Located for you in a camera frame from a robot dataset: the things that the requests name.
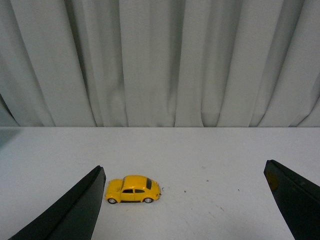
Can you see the white pleated curtain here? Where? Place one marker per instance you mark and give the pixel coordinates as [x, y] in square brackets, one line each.
[160, 63]

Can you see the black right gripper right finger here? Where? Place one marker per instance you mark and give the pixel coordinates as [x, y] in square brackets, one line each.
[297, 198]

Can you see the yellow beetle toy car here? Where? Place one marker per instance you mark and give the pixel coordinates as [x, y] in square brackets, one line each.
[132, 189]

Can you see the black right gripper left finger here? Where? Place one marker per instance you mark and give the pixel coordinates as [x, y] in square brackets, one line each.
[73, 216]

